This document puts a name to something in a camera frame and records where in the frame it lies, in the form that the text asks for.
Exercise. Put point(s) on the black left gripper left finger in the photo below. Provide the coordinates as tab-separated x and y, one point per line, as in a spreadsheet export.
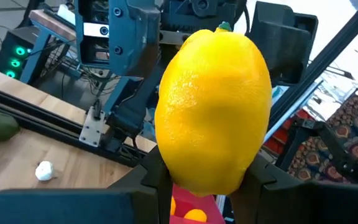
73	208

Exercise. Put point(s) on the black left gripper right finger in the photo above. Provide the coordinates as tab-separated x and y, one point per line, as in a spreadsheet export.
306	205

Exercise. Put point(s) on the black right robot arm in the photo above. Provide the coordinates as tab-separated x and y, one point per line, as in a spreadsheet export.
135	37

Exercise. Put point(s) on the white plastic object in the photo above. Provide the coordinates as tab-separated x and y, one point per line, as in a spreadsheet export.
65	14

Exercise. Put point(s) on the wooden workbench blue legs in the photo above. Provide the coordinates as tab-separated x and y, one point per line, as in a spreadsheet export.
53	23

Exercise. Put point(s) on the white garlic bulb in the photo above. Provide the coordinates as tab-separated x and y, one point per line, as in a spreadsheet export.
44	170

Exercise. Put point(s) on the red tool cabinet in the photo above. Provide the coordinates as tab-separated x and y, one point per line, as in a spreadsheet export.
278	140

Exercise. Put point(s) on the computer tower green lights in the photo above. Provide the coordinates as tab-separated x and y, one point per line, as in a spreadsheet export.
8	49

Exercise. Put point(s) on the black metal stand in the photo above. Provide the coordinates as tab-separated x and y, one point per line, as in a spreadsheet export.
306	124

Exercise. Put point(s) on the brown patterned cloth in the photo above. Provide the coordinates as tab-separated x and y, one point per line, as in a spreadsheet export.
353	130

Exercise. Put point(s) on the pink plastic basket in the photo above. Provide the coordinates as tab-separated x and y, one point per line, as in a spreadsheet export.
204	202

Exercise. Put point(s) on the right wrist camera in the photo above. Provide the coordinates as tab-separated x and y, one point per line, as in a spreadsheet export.
96	30

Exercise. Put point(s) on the silver metal bracket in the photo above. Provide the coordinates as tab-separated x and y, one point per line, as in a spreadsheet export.
92	130

